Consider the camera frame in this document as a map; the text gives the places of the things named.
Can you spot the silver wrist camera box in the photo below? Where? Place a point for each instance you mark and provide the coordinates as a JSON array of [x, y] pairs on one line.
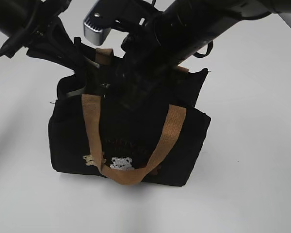
[[99, 21]]

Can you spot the black bag with tan handles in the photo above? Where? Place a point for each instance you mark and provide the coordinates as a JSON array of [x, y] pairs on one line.
[[94, 134]]

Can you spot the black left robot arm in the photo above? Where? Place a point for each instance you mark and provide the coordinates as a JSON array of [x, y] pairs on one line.
[[35, 25]]

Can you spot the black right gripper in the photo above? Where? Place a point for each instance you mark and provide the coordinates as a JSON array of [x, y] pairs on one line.
[[149, 59]]

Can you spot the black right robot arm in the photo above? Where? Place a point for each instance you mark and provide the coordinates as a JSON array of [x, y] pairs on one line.
[[194, 24]]

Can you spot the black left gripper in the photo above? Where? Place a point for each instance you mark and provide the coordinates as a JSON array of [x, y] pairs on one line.
[[52, 43]]

